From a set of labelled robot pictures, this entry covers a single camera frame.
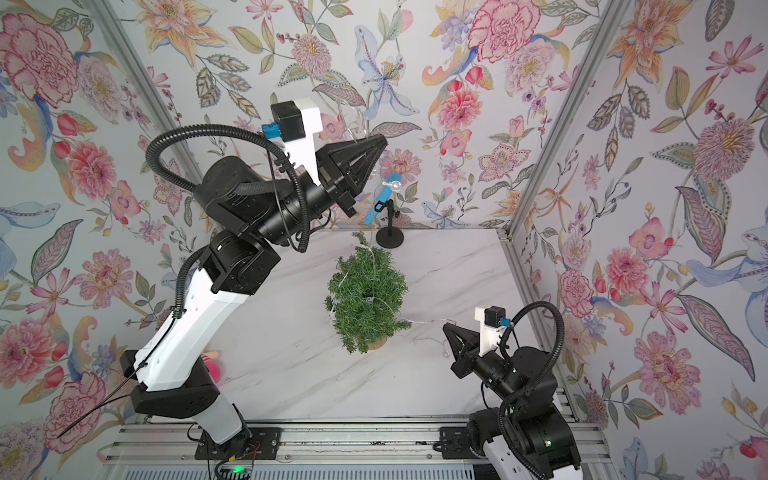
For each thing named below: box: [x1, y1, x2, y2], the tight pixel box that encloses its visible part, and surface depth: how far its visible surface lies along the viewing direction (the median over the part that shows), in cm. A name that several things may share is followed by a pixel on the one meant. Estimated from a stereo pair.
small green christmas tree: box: [324, 232, 412, 355], surface depth 72 cm
